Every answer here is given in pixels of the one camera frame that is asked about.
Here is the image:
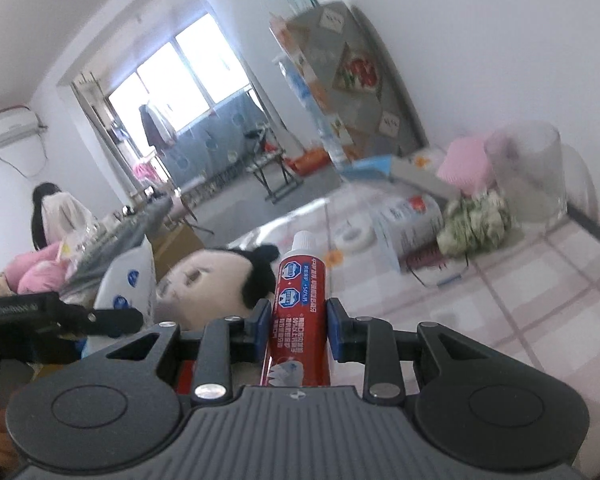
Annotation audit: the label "grey quilt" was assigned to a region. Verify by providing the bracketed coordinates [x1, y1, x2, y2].
[65, 195, 176, 286]

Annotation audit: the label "brown cardboard box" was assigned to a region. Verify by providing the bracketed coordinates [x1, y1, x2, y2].
[147, 220, 206, 271]

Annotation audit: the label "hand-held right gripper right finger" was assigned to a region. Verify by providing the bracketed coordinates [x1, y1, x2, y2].
[325, 297, 488, 405]

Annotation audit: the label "air conditioner hose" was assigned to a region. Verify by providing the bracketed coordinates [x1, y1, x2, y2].
[0, 127, 49, 179]

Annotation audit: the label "hanging blue patterned sheet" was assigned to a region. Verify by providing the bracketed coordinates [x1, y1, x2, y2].
[157, 91, 271, 183]

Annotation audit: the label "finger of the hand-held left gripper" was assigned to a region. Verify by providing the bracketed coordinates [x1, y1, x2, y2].
[82, 307, 145, 338]

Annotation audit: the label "red toothpaste tube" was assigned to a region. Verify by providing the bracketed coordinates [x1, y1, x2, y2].
[262, 231, 333, 388]

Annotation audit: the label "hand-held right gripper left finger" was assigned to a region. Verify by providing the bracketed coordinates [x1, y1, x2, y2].
[105, 299, 275, 407]

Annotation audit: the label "grey flat box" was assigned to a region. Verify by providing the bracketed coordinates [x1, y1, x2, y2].
[390, 160, 461, 201]

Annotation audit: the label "light blue box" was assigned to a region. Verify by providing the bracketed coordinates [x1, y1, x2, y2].
[340, 156, 396, 183]

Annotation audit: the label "orange bag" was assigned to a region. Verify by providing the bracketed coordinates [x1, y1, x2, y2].
[285, 149, 331, 177]

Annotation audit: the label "white tape roll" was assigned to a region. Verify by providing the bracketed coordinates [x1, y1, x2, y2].
[332, 222, 376, 253]

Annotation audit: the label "folded patterned mattress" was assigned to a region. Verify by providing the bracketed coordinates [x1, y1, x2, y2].
[270, 0, 428, 166]

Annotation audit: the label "window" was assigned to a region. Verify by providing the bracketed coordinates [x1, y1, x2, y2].
[107, 12, 253, 136]

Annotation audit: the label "black-haired plush doll red dress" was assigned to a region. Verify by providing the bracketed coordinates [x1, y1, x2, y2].
[155, 244, 281, 333]

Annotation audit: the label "clear glass cup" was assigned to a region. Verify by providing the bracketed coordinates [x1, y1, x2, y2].
[485, 121, 568, 233]

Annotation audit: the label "blue white wet wipes pack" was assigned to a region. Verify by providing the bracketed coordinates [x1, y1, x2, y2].
[94, 237, 157, 321]

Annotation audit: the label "white air conditioner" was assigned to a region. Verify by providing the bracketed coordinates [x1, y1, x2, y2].
[0, 107, 43, 153]

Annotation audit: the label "checked bed sheet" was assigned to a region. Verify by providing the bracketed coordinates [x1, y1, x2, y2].
[230, 195, 600, 376]

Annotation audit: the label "pink textured cloth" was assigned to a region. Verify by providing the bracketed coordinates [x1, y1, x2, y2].
[437, 132, 506, 196]

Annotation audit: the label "folding stool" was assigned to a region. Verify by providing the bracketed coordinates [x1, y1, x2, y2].
[247, 150, 301, 204]

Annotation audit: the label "hanging clothes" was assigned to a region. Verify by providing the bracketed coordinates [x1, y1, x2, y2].
[139, 102, 178, 150]

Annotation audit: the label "black cable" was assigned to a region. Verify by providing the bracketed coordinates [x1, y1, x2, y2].
[410, 245, 473, 288]

